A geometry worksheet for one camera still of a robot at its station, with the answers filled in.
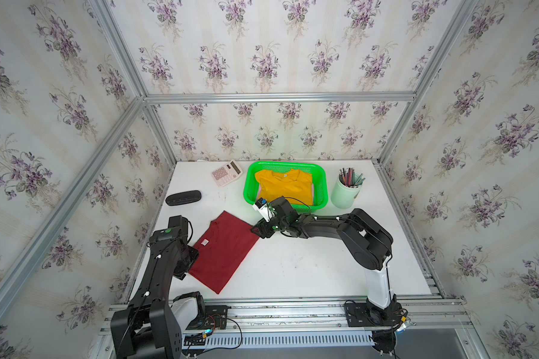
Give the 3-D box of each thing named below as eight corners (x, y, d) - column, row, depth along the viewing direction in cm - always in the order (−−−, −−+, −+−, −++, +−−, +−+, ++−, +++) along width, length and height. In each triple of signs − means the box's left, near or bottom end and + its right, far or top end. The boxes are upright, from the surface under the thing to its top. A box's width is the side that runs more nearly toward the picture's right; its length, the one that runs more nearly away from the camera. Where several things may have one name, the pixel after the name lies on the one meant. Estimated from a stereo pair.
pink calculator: (209, 177, 114) (208, 174, 112) (233, 162, 121) (232, 159, 119) (221, 188, 109) (220, 184, 107) (245, 172, 117) (244, 168, 115)
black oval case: (168, 208, 104) (165, 203, 101) (169, 198, 107) (166, 193, 105) (201, 203, 106) (199, 198, 103) (201, 193, 110) (199, 188, 107)
